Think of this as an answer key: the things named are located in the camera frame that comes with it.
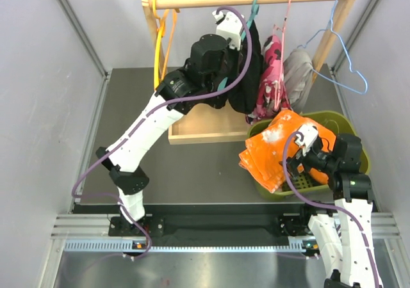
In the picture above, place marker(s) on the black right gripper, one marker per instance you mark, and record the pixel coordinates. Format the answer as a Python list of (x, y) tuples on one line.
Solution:
[(293, 162)]

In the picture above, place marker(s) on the orange white trousers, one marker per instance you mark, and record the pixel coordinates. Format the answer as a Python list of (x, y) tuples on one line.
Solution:
[(263, 154)]

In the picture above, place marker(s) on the black trousers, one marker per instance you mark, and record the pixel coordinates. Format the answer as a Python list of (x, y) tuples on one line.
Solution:
[(243, 96)]

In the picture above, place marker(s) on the teal plastic hanger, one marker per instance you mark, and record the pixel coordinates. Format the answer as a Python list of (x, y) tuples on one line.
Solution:
[(254, 11)]

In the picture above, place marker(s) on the orange plastic hanger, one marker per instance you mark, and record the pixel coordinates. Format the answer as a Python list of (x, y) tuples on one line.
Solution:
[(159, 72)]

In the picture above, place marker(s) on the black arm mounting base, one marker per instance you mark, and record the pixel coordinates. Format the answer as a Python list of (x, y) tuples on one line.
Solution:
[(159, 225)]

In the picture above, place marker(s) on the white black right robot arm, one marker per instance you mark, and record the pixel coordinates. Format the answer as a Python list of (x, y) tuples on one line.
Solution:
[(343, 230)]

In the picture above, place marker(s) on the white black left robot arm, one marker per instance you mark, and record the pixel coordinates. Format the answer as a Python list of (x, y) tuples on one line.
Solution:
[(212, 59)]

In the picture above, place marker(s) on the pink camouflage trousers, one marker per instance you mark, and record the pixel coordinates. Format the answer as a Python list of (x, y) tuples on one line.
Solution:
[(265, 100)]

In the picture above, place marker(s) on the grey trousers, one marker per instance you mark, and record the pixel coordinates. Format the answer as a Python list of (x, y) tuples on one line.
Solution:
[(298, 78)]

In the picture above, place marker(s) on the olive green plastic basket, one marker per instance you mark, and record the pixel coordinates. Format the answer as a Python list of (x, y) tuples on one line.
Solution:
[(331, 120)]

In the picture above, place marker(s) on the wooden clothes rack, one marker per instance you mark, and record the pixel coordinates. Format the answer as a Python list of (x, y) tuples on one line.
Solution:
[(204, 124)]

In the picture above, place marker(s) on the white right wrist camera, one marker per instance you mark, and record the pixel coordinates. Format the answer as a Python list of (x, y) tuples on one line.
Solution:
[(305, 137)]

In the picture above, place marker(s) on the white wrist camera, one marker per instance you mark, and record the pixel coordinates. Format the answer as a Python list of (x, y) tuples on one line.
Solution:
[(305, 137), (230, 27)]

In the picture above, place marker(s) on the pink wire hanger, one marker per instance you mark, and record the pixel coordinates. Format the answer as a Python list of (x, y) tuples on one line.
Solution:
[(278, 84)]

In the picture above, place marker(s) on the grey slotted cable duct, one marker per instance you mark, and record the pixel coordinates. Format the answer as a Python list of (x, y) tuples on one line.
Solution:
[(134, 246)]

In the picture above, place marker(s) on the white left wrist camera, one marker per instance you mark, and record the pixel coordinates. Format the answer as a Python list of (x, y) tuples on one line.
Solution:
[(230, 27)]

